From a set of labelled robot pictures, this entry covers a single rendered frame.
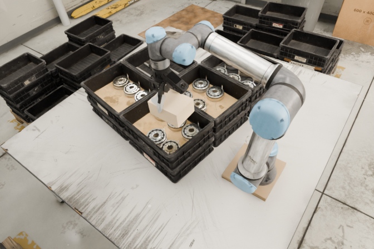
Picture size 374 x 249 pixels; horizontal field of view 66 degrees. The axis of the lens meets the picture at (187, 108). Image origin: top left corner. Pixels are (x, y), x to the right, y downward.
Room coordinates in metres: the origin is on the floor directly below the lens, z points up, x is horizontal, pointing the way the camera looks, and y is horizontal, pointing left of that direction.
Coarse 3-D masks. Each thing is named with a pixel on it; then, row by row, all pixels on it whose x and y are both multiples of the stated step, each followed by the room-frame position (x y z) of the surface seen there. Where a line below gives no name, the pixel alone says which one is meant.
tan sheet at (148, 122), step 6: (150, 114) 1.14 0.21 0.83; (144, 120) 1.11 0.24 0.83; (150, 120) 1.10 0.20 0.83; (156, 120) 1.10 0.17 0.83; (186, 120) 1.07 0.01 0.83; (138, 126) 1.06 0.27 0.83; (144, 126) 1.06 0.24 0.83; (150, 126) 1.05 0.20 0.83; (156, 126) 1.05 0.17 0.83; (162, 126) 1.05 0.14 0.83; (144, 132) 1.02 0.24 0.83; (168, 132) 1.00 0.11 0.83; (174, 132) 0.99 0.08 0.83; (180, 132) 0.99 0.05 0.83; (168, 138) 0.96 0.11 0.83; (174, 138) 0.95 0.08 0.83; (180, 138) 0.95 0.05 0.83; (180, 144) 0.91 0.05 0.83
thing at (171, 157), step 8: (136, 104) 1.13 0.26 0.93; (200, 112) 1.02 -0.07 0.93; (208, 120) 0.96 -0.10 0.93; (136, 128) 0.96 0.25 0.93; (208, 128) 0.92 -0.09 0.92; (144, 136) 0.90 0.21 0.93; (200, 136) 0.88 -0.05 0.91; (152, 144) 0.85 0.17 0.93; (184, 144) 0.83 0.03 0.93; (160, 152) 0.80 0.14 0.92; (176, 152) 0.79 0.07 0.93; (168, 160) 0.77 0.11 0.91
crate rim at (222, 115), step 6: (204, 66) 1.40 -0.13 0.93; (186, 72) 1.36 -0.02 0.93; (216, 72) 1.33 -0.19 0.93; (228, 78) 1.26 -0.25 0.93; (240, 84) 1.20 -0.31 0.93; (246, 96) 1.10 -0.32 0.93; (240, 102) 1.07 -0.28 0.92; (198, 108) 1.05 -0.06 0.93; (228, 108) 1.03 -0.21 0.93; (234, 108) 1.04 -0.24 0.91; (222, 114) 0.99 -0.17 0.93; (216, 120) 0.96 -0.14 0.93
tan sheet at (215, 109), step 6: (210, 84) 1.34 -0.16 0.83; (192, 90) 1.31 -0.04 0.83; (198, 96) 1.25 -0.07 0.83; (204, 96) 1.25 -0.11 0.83; (228, 96) 1.22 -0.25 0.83; (210, 102) 1.19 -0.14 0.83; (216, 102) 1.18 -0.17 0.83; (222, 102) 1.18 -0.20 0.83; (228, 102) 1.17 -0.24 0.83; (234, 102) 1.17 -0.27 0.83; (210, 108) 1.14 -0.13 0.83; (216, 108) 1.14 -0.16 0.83; (222, 108) 1.13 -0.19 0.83; (210, 114) 1.09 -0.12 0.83; (216, 114) 1.09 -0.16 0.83
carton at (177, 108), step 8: (168, 96) 0.95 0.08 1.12; (176, 96) 0.95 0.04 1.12; (184, 96) 0.94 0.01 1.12; (152, 104) 0.92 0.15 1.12; (168, 104) 0.90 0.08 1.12; (176, 104) 0.90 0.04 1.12; (184, 104) 0.89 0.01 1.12; (192, 104) 0.91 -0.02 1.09; (152, 112) 0.92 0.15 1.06; (160, 112) 0.89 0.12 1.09; (168, 112) 0.86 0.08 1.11; (176, 112) 0.85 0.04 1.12; (184, 112) 0.87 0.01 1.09; (192, 112) 0.91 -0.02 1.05; (168, 120) 0.86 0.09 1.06; (176, 120) 0.83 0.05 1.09; (184, 120) 0.87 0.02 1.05
